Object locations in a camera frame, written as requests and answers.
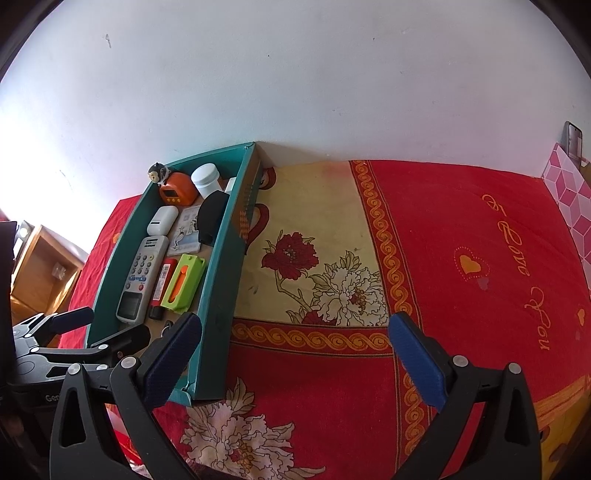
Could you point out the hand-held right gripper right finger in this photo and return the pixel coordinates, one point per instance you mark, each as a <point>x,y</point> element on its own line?
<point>418,364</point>

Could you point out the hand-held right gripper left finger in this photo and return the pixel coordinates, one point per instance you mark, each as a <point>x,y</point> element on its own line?
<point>171,355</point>

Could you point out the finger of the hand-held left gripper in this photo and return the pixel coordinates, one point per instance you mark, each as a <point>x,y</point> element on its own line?
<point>124,340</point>
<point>69,319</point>

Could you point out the grey remote control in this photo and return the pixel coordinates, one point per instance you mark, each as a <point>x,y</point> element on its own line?
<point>141,277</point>

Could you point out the red marker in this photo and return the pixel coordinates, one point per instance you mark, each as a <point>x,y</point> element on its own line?
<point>162,286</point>

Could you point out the teal cardboard box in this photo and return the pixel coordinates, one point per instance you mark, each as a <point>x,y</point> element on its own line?
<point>217,300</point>

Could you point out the green and orange case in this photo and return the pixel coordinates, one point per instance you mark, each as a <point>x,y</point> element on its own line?
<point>187,281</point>

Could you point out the cartoon printed card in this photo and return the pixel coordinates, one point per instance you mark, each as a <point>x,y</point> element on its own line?
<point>184,235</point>

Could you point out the white round jar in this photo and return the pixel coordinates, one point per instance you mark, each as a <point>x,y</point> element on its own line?
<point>205,180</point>

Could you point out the white charger plug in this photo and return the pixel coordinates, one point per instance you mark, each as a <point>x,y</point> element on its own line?
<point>230,185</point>

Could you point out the small clear box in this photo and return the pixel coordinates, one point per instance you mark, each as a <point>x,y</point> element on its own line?
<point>57,271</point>

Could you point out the wooden cabinet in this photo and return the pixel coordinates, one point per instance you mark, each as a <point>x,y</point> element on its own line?
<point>41,267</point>

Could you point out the red patterned bedsheet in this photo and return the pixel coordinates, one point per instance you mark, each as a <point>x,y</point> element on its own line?
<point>438,254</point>

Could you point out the white earbuds case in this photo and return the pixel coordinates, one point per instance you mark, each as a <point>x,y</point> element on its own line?
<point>162,220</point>

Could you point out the orange digital timer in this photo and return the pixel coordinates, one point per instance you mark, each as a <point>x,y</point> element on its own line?
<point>178,189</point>

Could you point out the monkey figurine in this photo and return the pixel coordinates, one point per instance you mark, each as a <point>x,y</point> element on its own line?
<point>157,173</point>

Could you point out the pink cube patterned box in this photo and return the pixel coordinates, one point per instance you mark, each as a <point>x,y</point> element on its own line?
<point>568,194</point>

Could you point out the dark rectangular object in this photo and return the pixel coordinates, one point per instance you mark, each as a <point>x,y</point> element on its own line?
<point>573,138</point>

